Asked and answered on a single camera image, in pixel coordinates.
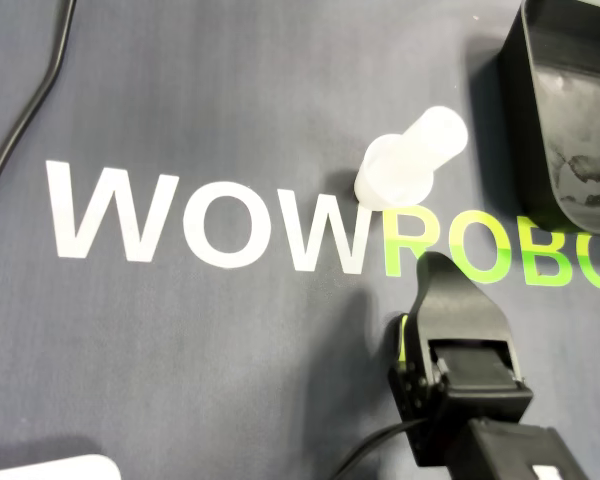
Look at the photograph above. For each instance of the black plastic bin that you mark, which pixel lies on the black plastic bin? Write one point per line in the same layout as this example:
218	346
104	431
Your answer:
580	125

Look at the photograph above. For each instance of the dark grey WOWROBO printed mat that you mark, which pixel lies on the dark grey WOWROBO printed mat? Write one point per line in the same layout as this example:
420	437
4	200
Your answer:
180	350

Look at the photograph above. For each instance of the white desk lamp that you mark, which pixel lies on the white desk lamp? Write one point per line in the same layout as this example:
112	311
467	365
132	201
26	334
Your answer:
55	470

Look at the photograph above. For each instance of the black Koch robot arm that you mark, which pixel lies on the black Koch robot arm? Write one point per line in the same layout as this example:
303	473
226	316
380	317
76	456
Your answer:
500	405

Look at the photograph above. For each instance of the white plastic cylinder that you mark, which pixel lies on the white plastic cylinder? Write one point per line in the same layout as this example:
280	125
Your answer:
440	132

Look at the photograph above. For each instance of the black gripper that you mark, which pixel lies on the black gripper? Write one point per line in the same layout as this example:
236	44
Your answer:
470	360

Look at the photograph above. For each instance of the white plastic cup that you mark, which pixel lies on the white plastic cup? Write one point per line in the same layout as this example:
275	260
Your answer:
390	175

